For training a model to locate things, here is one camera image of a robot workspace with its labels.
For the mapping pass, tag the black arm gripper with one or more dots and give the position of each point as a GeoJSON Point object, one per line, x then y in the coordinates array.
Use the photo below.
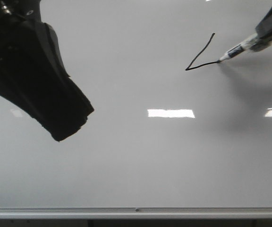
{"type": "Point", "coordinates": [18, 11]}

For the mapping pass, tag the taped whiteboard marker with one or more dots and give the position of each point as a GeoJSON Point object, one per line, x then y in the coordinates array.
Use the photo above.
{"type": "Point", "coordinates": [251, 44]}

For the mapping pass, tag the white whiteboard with aluminium frame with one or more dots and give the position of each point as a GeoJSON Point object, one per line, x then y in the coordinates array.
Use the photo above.
{"type": "Point", "coordinates": [172, 135]}

